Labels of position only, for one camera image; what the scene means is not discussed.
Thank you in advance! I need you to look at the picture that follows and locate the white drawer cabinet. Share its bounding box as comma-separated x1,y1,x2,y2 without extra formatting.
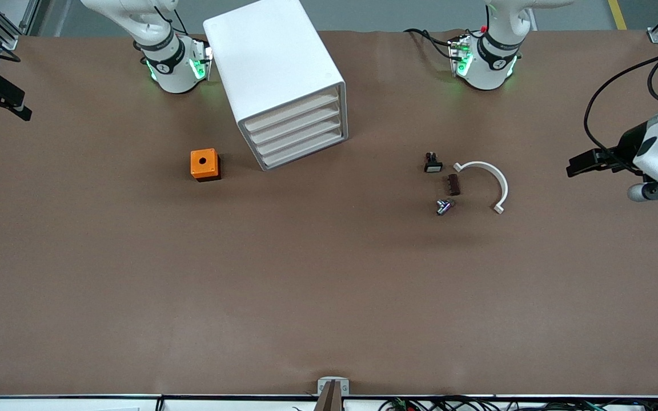
203,0,348,172

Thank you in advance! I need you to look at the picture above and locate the brown table mat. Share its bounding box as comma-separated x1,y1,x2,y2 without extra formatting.
0,29,658,398

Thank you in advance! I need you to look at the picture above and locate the white curved bracket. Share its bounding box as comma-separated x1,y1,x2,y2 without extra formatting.
453,161,509,215

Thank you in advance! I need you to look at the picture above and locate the orange button enclosure box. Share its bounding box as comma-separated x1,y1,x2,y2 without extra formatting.
190,148,222,182

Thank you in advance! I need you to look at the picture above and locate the black arm base cable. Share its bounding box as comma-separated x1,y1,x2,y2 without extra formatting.
403,27,456,59

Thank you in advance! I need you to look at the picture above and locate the black cable bundle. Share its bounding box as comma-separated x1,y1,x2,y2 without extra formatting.
378,396,658,411

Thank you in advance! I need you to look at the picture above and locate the grey metal mounting bracket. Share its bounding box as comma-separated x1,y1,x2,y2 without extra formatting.
317,377,350,397

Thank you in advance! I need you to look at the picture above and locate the tan mounting post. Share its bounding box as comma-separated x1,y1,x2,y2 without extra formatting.
315,381,346,411

